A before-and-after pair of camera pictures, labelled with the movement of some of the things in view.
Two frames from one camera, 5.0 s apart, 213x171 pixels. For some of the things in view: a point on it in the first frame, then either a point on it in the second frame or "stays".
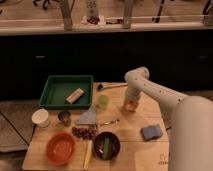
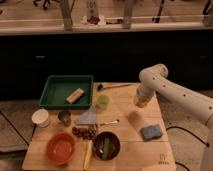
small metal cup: [65, 117] stays
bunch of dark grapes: [84, 133] stays
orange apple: [131, 106] → [142, 102]
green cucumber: [106, 153] stays
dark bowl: [106, 145] stays
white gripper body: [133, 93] → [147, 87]
